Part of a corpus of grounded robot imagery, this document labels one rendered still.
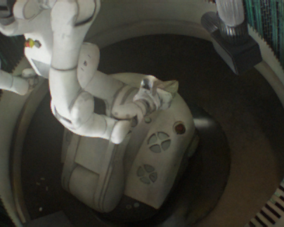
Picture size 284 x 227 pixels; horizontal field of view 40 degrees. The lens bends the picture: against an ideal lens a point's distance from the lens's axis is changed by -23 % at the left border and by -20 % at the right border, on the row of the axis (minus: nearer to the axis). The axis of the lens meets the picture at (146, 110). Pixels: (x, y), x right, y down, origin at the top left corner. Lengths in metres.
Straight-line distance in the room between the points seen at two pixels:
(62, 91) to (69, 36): 0.15
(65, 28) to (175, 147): 1.05
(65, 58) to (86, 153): 0.91
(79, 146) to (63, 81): 0.88
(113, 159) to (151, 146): 0.19
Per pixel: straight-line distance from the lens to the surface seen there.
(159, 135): 1.94
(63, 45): 1.02
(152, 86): 1.53
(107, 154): 1.82
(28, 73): 1.66
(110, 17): 2.57
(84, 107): 1.13
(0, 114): 2.24
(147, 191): 1.97
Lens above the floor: 2.13
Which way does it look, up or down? 60 degrees down
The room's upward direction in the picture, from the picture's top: 25 degrees counter-clockwise
